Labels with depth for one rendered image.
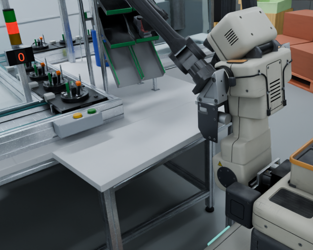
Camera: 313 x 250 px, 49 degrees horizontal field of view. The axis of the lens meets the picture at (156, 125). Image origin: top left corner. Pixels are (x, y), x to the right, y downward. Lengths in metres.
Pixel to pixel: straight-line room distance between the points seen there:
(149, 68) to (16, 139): 0.80
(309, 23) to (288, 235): 4.12
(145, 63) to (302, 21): 3.54
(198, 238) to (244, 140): 1.01
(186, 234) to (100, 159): 1.04
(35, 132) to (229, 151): 0.83
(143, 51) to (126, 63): 0.14
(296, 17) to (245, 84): 4.08
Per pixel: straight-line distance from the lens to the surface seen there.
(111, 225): 1.41
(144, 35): 1.83
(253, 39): 1.25
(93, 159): 1.42
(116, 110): 1.71
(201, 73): 1.18
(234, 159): 1.41
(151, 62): 1.94
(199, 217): 2.39
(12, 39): 1.75
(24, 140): 1.57
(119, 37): 1.83
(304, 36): 5.18
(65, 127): 1.53
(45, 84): 1.98
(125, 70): 1.85
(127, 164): 1.35
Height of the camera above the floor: 1.57
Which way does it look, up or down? 26 degrees down
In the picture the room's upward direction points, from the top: 4 degrees counter-clockwise
